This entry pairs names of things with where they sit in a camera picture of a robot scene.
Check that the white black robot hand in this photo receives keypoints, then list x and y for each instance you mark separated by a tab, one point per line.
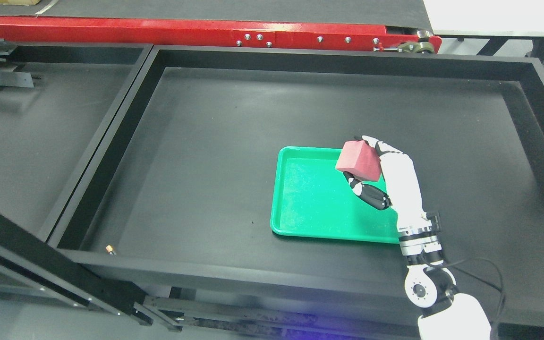
397	188

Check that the black metal shelf left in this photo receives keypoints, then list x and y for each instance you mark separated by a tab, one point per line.
49	134

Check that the red metal beam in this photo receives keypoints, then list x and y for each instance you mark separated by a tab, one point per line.
246	34

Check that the black metal shelf right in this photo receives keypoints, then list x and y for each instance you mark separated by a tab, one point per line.
211	177

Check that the green plastic tray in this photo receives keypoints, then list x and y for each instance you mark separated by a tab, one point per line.
312	199

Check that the pink foam block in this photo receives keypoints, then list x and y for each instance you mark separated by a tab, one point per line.
361	160

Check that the black metal shelf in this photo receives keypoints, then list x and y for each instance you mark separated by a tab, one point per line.
49	134
211	177

